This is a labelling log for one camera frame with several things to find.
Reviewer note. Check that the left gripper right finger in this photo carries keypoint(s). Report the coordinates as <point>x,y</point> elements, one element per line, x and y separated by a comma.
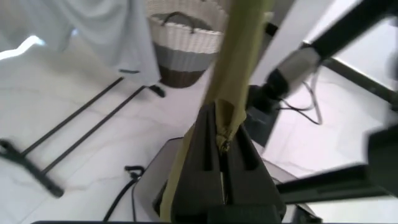
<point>248,180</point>

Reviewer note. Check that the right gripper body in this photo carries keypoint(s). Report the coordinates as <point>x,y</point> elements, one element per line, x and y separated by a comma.
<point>384,158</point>

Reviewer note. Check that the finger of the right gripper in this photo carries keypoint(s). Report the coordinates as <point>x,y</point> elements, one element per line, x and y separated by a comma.
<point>326,185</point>

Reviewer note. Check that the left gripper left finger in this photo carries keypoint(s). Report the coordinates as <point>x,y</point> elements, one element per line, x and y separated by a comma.
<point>199,180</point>

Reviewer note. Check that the green garment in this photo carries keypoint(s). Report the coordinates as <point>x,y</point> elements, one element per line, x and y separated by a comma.
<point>239,56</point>

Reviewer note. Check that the white laundry basket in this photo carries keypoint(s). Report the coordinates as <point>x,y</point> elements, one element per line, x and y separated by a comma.
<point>186,40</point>

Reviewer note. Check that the black clothes rack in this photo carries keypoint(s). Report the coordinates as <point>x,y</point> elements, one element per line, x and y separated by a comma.
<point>31,169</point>

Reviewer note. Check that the white curtain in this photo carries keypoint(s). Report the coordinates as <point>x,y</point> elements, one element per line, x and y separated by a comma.
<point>12,18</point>

